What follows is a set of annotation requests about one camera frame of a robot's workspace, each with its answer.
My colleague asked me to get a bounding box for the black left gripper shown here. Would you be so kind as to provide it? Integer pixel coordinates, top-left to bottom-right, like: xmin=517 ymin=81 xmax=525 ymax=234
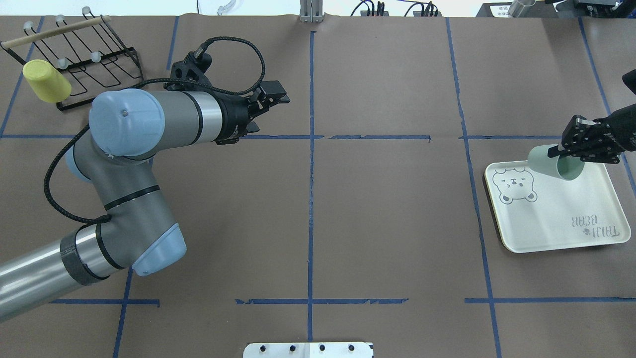
xmin=214 ymin=80 xmax=291 ymax=145

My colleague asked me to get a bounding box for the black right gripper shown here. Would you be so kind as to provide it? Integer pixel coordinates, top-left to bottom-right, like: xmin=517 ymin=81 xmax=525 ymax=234
xmin=593 ymin=107 xmax=636 ymax=152

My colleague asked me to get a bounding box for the green plastic cup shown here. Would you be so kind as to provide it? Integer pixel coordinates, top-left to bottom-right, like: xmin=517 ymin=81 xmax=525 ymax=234
xmin=527 ymin=144 xmax=585 ymax=180

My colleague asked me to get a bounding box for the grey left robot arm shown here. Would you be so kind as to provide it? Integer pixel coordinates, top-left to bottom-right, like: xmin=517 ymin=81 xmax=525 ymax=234
xmin=1 ymin=80 xmax=289 ymax=322

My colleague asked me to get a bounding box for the cream bear print tray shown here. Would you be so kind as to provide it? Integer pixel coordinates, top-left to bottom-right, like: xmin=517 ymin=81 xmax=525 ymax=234
xmin=484 ymin=161 xmax=632 ymax=253

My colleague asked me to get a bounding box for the yellow plastic cup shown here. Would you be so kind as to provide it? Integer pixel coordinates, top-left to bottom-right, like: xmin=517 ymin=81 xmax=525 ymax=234
xmin=22 ymin=59 xmax=72 ymax=103

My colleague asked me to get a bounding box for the long blue tape strip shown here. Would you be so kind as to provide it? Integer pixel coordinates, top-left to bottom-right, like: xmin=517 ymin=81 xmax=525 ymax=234
xmin=306 ymin=30 xmax=317 ymax=342

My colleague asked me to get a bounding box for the silver metal cylinder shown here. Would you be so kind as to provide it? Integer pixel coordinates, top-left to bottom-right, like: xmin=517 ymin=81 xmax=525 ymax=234
xmin=507 ymin=0 xmax=536 ymax=18

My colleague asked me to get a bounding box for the crossing blue tape strip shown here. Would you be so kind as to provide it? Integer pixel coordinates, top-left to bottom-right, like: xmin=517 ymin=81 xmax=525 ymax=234
xmin=0 ymin=133 xmax=432 ymax=142

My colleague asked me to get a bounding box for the black braided camera cable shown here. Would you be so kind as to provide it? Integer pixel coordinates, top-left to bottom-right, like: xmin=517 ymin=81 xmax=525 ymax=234
xmin=44 ymin=36 xmax=266 ymax=224

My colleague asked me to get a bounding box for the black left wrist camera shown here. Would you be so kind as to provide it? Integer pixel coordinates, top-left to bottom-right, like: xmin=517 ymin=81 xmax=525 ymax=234
xmin=163 ymin=52 xmax=213 ymax=92

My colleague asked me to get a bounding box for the grey aluminium post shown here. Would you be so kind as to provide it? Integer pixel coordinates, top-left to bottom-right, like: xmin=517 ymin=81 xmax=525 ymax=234
xmin=299 ymin=0 xmax=324 ymax=23

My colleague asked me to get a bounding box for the black wire cup rack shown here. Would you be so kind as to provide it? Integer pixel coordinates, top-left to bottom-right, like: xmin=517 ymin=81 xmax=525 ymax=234
xmin=1 ymin=6 xmax=145 ymax=111

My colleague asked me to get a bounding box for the white metal base plate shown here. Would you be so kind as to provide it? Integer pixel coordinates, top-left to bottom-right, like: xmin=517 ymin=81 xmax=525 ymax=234
xmin=242 ymin=342 xmax=375 ymax=358

